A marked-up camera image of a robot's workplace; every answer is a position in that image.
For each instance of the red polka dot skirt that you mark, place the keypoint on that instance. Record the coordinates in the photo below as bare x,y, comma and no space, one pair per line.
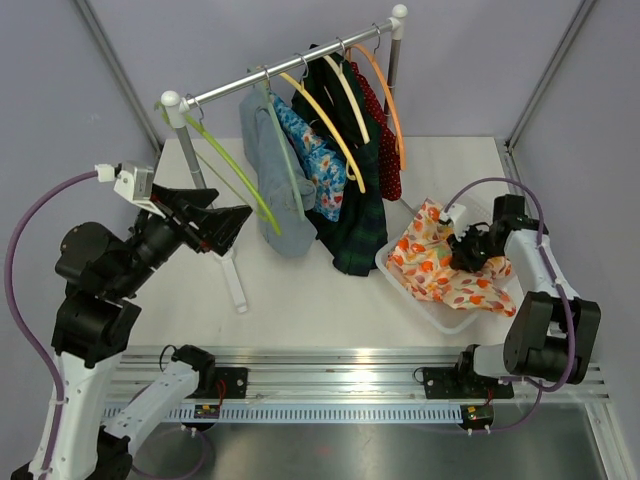
388,158

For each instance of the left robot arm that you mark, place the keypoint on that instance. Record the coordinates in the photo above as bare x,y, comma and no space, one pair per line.
92,329

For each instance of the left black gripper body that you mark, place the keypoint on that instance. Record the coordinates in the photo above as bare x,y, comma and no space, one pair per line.
160,238

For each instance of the orange hanger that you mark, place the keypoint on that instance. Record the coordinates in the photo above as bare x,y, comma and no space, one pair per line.
400,141

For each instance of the white and chrome clothes rack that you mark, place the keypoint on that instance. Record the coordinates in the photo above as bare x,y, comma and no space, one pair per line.
287,81

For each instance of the lime green hanger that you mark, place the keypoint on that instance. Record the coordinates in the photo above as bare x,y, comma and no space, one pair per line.
263,212

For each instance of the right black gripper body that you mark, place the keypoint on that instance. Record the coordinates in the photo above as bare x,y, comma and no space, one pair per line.
474,248

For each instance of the light blue denim skirt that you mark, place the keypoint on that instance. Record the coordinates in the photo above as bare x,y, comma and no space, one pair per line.
262,151

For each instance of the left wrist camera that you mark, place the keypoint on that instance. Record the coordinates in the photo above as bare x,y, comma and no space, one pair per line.
132,181

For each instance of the orange floral skirt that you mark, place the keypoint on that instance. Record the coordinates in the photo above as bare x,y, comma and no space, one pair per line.
421,261

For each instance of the pale green hanger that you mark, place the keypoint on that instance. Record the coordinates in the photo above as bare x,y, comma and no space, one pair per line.
265,89

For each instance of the white slotted cable duct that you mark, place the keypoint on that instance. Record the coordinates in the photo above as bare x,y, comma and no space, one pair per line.
282,413

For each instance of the cream white hanger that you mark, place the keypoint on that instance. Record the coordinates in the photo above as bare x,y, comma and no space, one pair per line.
339,73

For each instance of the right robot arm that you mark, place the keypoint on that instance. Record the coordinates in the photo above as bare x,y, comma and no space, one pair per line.
552,337

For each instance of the dark green plaid skirt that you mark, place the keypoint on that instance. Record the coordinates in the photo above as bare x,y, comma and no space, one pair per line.
361,230

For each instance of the blue floral skirt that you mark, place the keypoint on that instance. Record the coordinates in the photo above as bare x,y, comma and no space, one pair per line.
321,165

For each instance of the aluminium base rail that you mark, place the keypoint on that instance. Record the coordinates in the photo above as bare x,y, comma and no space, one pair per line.
329,375

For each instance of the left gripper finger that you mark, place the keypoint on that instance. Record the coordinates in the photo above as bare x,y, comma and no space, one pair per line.
176,202
218,228

